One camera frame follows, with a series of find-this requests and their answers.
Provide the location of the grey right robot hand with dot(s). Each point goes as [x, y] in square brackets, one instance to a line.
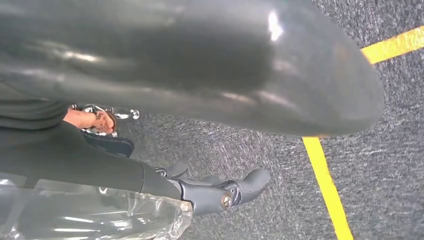
[198, 59]

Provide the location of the chrome chair base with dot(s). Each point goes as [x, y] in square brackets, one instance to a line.
[124, 114]

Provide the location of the yellow tape floor square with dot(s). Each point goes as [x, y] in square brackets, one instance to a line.
[326, 185]

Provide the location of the person's foot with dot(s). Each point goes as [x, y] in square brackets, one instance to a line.
[82, 119]

